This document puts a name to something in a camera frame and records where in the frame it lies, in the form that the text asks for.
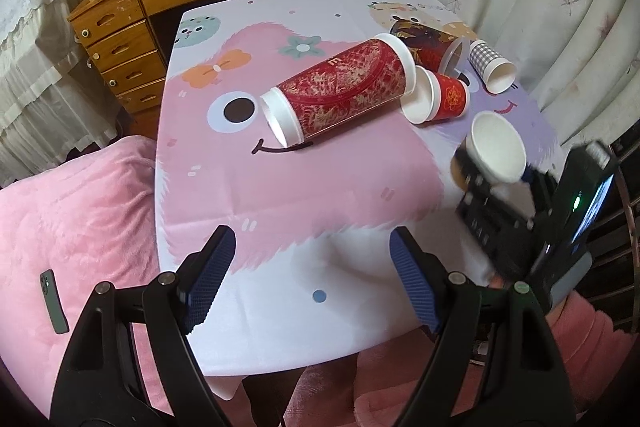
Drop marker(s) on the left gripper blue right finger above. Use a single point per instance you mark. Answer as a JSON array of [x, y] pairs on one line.
[[524, 381]]

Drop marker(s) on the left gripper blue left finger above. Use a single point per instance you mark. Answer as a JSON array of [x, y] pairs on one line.
[[100, 382]]

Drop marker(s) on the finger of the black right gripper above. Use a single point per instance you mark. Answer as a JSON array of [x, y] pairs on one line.
[[471, 179]]

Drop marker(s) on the brown sleeved paper cup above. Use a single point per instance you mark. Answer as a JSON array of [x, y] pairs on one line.
[[496, 147]]

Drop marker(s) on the small red paper cup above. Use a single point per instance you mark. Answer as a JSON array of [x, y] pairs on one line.
[[435, 97]]

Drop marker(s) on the grey checked paper cup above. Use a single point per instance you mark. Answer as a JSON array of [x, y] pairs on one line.
[[497, 73]]

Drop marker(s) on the dark brown clear-lid cup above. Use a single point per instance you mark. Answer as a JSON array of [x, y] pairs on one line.
[[433, 49]]

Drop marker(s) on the tall red patterned cup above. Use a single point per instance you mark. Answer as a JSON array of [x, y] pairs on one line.
[[364, 77]]

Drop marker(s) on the dark green phone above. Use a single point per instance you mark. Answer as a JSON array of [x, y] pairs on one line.
[[53, 302]]

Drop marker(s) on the pink plush blanket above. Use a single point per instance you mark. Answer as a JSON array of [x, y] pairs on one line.
[[88, 220]]

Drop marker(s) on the cartoon printed tablecloth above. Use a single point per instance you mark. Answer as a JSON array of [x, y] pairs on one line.
[[311, 280]]

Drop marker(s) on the white lace cloth cover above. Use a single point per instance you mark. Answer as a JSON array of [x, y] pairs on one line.
[[52, 100]]

